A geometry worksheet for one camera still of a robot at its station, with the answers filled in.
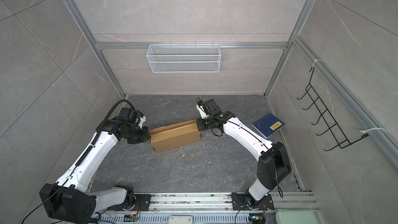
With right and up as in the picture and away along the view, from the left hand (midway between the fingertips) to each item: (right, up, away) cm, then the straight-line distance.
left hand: (149, 134), depth 78 cm
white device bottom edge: (+17, -36, -11) cm, 42 cm away
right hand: (+25, +5, +6) cm, 27 cm away
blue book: (+71, +2, +23) cm, 75 cm away
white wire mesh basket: (+15, +46, +22) cm, 53 cm away
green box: (+69, -35, -11) cm, 78 cm away
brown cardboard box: (+13, -1, +1) cm, 13 cm away
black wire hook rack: (+83, +4, -14) cm, 84 cm away
